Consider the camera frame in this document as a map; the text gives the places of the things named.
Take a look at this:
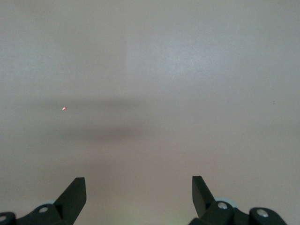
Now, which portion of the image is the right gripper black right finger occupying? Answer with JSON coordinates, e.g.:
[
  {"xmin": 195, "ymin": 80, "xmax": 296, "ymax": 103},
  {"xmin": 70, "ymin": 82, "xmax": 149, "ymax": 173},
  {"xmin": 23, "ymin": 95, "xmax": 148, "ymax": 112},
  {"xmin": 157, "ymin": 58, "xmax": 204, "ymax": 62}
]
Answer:
[{"xmin": 188, "ymin": 175, "xmax": 250, "ymax": 225}]

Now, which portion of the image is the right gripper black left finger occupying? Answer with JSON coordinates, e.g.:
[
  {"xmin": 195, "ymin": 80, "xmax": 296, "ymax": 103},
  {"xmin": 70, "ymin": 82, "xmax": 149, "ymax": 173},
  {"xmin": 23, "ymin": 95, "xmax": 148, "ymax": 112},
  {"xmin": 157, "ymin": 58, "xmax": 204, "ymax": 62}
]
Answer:
[{"xmin": 17, "ymin": 177, "xmax": 86, "ymax": 225}]

